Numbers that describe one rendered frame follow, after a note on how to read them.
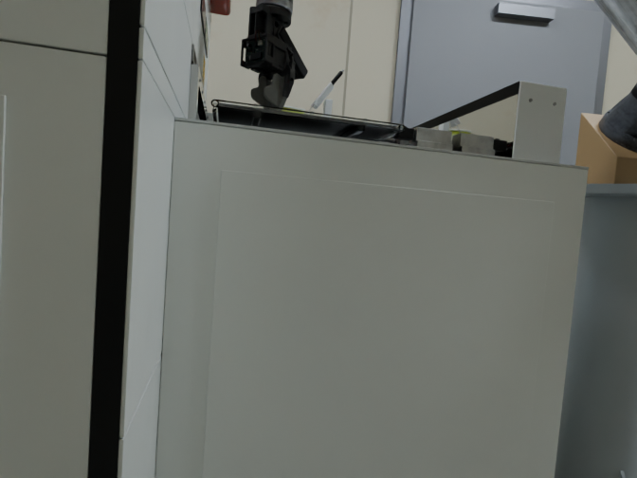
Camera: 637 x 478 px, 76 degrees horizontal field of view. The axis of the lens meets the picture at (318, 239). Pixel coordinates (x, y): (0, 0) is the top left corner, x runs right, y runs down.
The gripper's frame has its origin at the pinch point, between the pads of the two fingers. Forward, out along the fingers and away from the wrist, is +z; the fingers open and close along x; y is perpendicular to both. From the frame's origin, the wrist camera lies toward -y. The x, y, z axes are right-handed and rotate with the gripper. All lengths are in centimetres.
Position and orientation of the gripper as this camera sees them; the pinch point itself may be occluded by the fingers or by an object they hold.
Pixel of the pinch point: (274, 116)
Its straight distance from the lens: 90.8
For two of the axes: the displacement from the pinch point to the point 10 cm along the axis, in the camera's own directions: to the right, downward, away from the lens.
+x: 8.0, 0.9, -5.9
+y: -5.9, 0.0, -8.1
